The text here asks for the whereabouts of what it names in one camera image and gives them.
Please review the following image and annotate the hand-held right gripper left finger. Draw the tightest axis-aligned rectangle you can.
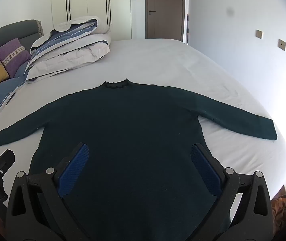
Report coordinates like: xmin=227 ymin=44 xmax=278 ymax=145
xmin=6 ymin=143 xmax=93 ymax=241

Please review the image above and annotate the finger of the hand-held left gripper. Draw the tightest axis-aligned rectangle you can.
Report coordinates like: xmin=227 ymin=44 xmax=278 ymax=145
xmin=0 ymin=149 xmax=16 ymax=179

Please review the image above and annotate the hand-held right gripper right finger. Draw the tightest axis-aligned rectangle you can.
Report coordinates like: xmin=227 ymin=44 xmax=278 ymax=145
xmin=190 ymin=143 xmax=275 ymax=241

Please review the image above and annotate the dark green sweater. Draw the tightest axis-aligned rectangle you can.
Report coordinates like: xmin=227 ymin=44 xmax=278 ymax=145
xmin=0 ymin=79 xmax=278 ymax=241

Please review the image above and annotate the brown patterned cloth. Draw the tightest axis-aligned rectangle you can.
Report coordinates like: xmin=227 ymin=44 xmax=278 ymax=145
xmin=271 ymin=184 xmax=286 ymax=231

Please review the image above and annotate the blue pillow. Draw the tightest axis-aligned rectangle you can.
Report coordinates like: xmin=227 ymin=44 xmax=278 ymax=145
xmin=14 ymin=61 xmax=32 ymax=79

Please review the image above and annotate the purple embroidered pillow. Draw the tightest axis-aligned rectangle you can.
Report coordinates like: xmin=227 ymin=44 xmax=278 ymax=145
xmin=0 ymin=38 xmax=32 ymax=79

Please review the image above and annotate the folded grey and blue duvet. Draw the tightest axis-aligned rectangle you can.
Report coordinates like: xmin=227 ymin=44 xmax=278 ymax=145
xmin=24 ymin=16 xmax=112 ymax=82

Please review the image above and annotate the bed with white sheet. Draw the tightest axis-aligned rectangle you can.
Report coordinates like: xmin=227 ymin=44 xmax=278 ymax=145
xmin=0 ymin=39 xmax=286 ymax=207

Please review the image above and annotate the striped pole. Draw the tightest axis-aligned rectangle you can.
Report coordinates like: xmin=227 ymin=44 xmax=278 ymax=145
xmin=186 ymin=14 xmax=191 ymax=46

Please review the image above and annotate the white wardrobe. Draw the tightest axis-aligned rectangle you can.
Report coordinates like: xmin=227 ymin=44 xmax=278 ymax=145
xmin=51 ymin=0 xmax=133 ymax=41

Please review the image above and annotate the brown door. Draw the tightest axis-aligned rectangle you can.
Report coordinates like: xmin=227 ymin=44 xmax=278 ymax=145
xmin=145 ymin=0 xmax=185 ymax=42

